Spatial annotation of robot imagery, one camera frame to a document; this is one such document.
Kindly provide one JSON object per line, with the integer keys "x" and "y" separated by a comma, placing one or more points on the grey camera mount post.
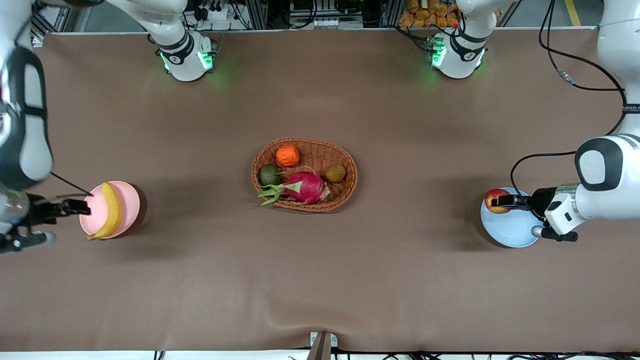
{"x": 322, "y": 346}

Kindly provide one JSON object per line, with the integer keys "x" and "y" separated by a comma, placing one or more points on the dark green avocado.
{"x": 269, "y": 175}

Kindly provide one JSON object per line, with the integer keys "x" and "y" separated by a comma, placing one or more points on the white power strip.
{"x": 215, "y": 11}

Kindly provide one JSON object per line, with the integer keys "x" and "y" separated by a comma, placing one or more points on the brown wicker basket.
{"x": 315, "y": 150}

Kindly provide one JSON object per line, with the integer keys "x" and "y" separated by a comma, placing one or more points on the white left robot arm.
{"x": 615, "y": 170}

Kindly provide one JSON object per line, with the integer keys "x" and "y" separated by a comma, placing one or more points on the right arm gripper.
{"x": 40, "y": 211}

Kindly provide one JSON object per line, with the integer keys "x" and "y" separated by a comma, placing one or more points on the brown kiwi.
{"x": 335, "y": 173}

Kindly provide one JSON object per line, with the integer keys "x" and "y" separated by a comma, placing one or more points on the light blue plate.
{"x": 510, "y": 227}

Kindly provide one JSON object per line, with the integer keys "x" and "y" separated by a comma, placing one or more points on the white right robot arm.
{"x": 30, "y": 150}

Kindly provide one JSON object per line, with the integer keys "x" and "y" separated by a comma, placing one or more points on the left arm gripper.
{"x": 541, "y": 198}

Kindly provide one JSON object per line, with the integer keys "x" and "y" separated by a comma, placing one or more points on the large plain tablecloth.
{"x": 320, "y": 280}

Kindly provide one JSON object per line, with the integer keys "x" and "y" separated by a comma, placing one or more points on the pink dragon fruit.
{"x": 307, "y": 187}

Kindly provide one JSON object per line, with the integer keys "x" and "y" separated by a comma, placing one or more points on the yellow banana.
{"x": 112, "y": 210}

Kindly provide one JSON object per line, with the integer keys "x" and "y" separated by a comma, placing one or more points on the orange tangerine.
{"x": 287, "y": 155}

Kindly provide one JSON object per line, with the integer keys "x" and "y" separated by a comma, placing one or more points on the pink plate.
{"x": 131, "y": 205}

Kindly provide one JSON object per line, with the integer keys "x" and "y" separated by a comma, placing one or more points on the bag of orange buns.
{"x": 430, "y": 12}

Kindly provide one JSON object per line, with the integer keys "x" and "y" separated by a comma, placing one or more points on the red yellow apple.
{"x": 495, "y": 192}

